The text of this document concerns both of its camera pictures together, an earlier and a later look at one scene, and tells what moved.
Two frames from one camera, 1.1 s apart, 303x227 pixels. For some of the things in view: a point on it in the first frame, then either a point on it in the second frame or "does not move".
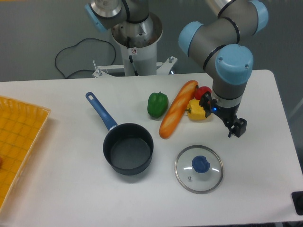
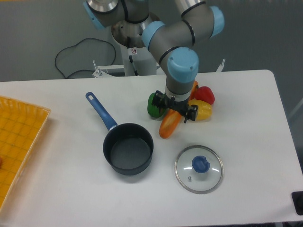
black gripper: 228,114 to 160,100
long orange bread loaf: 178,106 does not move
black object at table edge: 297,197 does not move
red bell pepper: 200,91 does not move
